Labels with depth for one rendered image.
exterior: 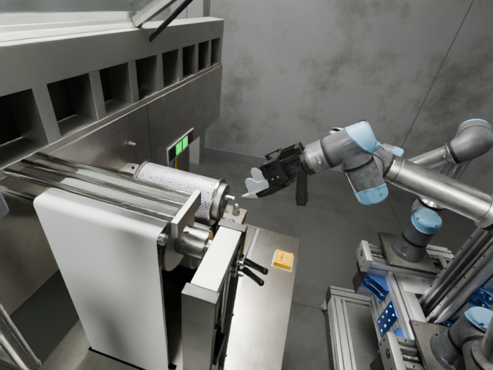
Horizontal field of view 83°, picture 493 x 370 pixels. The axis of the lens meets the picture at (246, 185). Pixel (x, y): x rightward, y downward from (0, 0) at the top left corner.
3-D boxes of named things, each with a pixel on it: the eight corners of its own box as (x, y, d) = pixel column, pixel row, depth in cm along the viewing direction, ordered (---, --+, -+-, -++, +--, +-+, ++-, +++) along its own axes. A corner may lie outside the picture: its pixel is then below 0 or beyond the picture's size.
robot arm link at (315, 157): (333, 158, 72) (332, 174, 65) (316, 165, 74) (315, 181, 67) (320, 134, 69) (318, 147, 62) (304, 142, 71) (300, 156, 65)
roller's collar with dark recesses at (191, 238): (200, 267, 57) (202, 246, 53) (174, 259, 58) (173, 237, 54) (212, 245, 62) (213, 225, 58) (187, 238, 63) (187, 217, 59)
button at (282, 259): (290, 270, 109) (290, 266, 108) (272, 265, 110) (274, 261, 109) (292, 257, 115) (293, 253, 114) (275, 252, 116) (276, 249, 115)
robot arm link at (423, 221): (400, 237, 131) (414, 216, 123) (404, 222, 141) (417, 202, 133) (428, 249, 126) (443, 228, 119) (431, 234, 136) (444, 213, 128)
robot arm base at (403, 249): (416, 242, 144) (425, 228, 139) (428, 265, 132) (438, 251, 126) (386, 237, 145) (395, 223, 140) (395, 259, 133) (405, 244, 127)
